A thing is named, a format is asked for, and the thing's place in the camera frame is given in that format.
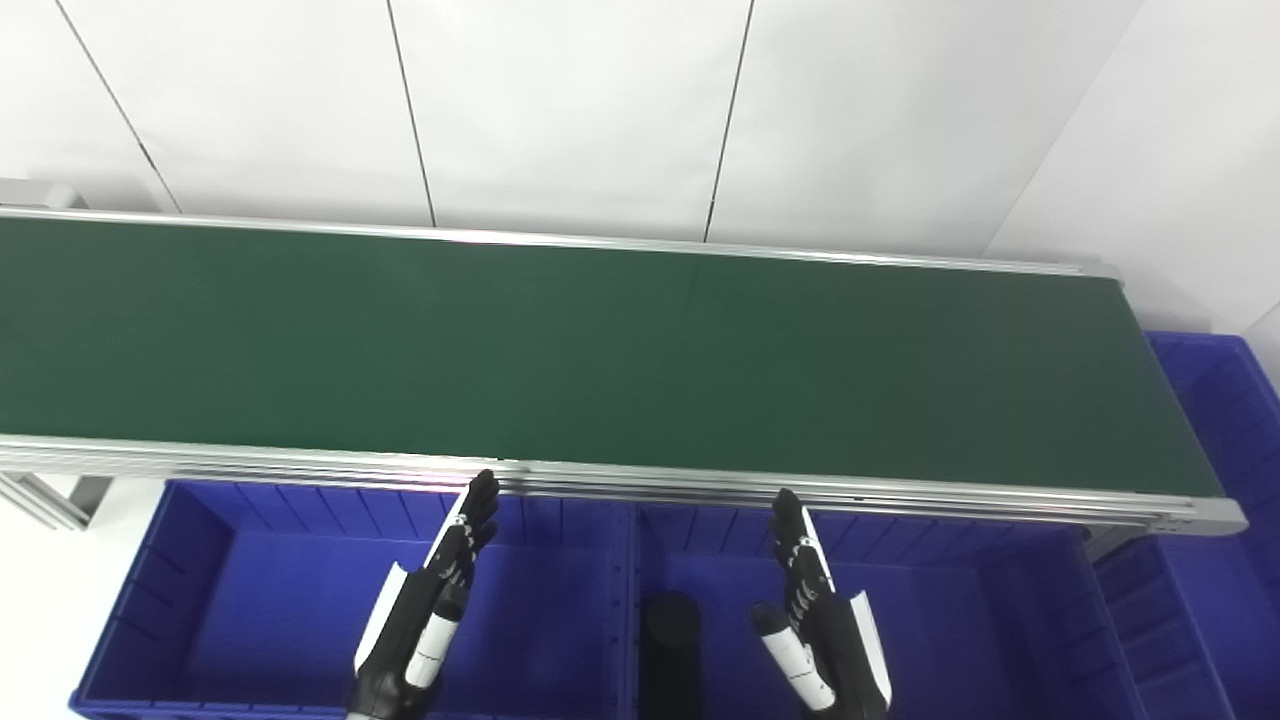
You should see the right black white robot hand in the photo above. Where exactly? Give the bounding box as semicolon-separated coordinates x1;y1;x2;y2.
750;487;894;720

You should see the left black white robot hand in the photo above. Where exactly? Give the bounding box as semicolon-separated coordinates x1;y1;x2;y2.
345;468;501;720

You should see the blue plastic bin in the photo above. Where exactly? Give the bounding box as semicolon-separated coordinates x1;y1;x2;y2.
68;480;636;720
625;500;1151;720
1090;330;1280;720

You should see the black cylinder part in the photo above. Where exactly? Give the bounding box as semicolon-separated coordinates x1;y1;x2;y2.
638;590;703;720

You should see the green conveyor belt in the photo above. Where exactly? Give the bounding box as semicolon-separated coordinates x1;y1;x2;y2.
0;207;1249;538

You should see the aluminium conveyor leg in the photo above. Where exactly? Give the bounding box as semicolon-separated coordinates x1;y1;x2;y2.
0;470;113;531

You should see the grey conveyor motor housing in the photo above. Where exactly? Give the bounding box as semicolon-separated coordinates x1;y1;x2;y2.
0;178;89;213

